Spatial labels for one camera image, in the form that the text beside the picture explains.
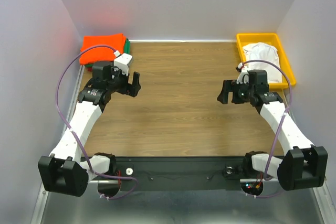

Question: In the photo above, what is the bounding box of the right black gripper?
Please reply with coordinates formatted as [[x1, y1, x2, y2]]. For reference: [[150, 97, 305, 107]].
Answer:
[[216, 78, 255, 104]]

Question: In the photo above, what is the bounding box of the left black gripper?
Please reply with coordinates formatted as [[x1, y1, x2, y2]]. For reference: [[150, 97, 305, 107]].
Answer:
[[107, 63, 141, 97]]

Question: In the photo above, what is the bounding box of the white t shirt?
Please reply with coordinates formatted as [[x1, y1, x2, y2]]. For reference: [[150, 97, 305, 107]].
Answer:
[[243, 42, 282, 83]]

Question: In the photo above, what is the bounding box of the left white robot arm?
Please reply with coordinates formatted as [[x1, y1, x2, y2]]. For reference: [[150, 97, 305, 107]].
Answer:
[[38, 54, 141, 197]]

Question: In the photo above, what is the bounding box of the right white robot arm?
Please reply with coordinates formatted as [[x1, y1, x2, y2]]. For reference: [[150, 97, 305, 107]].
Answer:
[[217, 70, 328, 191]]

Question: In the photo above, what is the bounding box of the orange folded t shirt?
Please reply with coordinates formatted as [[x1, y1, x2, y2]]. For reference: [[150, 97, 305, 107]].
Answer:
[[79, 33, 126, 65]]

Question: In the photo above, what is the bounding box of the yellow plastic tray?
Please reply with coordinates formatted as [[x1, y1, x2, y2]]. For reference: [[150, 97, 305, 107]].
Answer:
[[236, 33, 296, 87]]

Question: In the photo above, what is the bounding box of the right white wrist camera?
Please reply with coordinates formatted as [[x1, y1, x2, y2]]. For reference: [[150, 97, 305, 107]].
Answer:
[[236, 62, 250, 84]]

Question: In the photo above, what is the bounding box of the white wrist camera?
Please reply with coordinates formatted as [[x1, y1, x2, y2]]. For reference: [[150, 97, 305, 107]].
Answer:
[[236, 62, 250, 84], [113, 53, 133, 76]]

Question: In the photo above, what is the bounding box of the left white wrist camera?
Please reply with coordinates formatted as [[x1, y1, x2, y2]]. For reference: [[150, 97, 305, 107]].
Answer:
[[113, 53, 133, 76]]

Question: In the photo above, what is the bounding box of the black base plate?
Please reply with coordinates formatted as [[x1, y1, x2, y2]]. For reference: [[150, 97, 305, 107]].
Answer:
[[116, 156, 260, 191]]

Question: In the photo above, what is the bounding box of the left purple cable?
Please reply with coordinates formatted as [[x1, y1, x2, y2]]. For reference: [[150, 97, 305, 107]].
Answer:
[[55, 45, 139, 200]]

